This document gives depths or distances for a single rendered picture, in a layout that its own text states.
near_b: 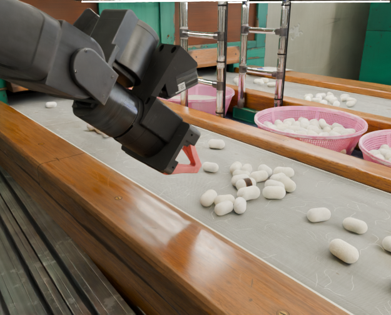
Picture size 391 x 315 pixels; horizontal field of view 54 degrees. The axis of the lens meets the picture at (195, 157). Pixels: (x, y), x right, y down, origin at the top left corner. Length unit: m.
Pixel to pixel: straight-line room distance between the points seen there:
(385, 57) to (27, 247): 3.18
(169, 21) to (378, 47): 2.30
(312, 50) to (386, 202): 2.94
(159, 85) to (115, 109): 0.06
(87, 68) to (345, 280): 0.36
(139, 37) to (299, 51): 3.02
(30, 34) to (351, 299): 0.40
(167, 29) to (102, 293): 1.17
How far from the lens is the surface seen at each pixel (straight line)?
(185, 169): 0.53
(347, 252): 0.50
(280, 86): 1.17
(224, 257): 0.45
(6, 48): 0.33
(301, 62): 3.47
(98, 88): 0.38
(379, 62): 3.55
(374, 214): 0.64
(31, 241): 0.70
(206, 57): 1.63
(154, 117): 0.45
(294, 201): 0.64
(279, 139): 0.84
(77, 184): 0.64
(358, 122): 1.04
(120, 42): 0.44
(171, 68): 0.46
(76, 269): 0.61
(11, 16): 0.34
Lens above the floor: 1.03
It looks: 22 degrees down
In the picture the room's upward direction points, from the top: straight up
